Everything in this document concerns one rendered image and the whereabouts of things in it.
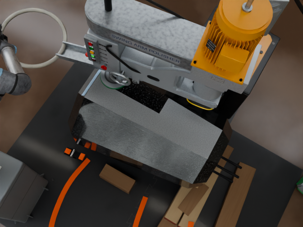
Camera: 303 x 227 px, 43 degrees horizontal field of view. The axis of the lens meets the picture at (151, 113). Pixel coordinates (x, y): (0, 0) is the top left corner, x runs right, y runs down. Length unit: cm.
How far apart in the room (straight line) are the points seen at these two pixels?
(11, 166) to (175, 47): 141
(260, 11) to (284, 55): 251
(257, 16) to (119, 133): 151
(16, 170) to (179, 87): 123
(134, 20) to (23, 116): 198
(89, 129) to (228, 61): 147
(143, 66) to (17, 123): 179
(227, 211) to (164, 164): 89
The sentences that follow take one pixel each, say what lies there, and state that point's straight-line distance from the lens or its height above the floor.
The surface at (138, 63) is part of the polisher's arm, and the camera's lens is 232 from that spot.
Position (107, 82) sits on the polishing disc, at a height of 85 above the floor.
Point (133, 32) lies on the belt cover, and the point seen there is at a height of 170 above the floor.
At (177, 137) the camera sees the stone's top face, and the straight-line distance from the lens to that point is 276.
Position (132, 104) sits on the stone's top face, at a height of 83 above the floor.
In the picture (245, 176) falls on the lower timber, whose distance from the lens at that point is 358.
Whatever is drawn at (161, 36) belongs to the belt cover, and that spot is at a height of 170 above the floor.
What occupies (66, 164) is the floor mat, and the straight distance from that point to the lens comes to 357.
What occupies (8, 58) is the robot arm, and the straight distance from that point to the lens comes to 257.
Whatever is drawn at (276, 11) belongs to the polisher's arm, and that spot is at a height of 148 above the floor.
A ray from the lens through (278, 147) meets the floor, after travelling 383.
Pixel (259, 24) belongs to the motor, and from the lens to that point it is 170.
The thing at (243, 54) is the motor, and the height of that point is 196.
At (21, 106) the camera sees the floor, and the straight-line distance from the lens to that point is 382.
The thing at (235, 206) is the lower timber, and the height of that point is 9.
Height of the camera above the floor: 347
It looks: 71 degrees down
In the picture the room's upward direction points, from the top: 9 degrees clockwise
